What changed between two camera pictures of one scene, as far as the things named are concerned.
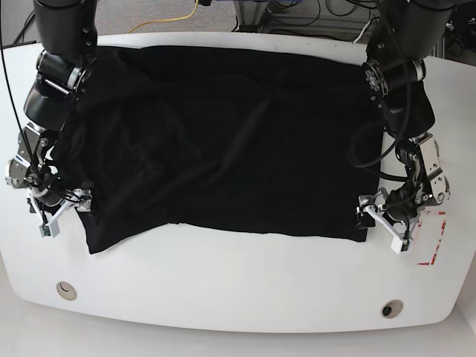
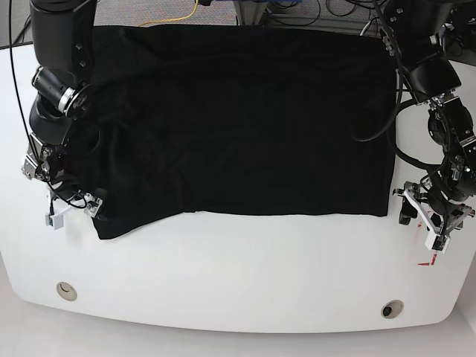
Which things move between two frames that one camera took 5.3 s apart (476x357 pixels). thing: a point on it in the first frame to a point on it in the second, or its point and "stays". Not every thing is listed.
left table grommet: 66,291 stays
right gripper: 401,204 to 450,212
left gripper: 56,193 to 73,193
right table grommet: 391,309 stays
